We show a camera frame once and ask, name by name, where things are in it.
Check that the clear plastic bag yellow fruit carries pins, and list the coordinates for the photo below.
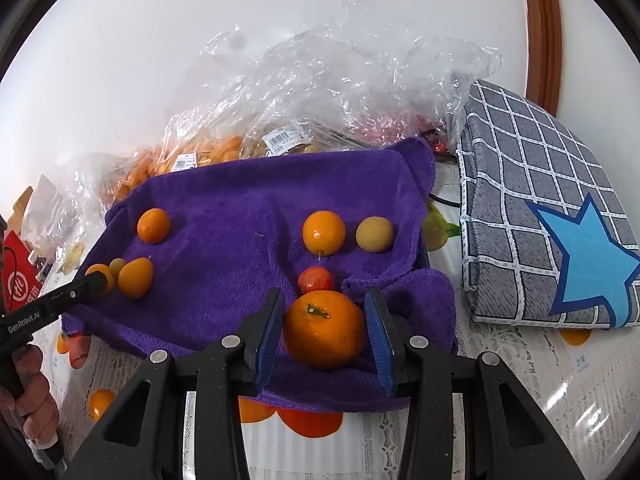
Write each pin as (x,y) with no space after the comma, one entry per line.
(295,140)

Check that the person's left hand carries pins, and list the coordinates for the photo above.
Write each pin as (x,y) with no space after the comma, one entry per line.
(37,400)

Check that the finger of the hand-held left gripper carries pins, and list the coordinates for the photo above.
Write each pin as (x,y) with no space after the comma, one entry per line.
(75,291)

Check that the small green fruit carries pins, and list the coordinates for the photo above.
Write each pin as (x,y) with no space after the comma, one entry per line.
(118,265)

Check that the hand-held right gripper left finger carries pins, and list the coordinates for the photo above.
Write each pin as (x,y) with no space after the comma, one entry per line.
(267,347)

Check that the small red-orange fruit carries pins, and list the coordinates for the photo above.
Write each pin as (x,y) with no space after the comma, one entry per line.
(316,280)

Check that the yellow-green plum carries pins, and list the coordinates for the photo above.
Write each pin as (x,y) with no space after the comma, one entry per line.
(375,233)

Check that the brown wooden door frame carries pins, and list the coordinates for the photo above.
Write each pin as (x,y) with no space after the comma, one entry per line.
(540,35)

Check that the purple towel covered tray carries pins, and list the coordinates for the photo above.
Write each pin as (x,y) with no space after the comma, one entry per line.
(225,220)

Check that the red paper bag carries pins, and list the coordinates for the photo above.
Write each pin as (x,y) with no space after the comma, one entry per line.
(20,282)

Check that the wooden board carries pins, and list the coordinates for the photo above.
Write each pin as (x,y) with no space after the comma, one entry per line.
(22,202)

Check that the empty clear plastic bag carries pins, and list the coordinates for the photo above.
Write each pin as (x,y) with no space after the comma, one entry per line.
(85,180)

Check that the white plastic bag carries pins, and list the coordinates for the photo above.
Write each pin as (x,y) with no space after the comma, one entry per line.
(45,205)

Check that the clear plastic bag red fruit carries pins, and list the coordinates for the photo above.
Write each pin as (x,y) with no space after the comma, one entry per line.
(400,120)

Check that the grey checked cushion blue star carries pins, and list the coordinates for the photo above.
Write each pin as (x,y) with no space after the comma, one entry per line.
(515,200)

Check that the fruit printed tablecloth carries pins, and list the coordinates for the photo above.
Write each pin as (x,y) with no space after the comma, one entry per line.
(550,410)

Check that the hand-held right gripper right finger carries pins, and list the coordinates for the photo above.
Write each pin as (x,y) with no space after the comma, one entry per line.
(382,347)

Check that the large mandarin with stem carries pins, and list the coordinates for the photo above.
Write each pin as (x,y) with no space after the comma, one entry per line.
(324,332)

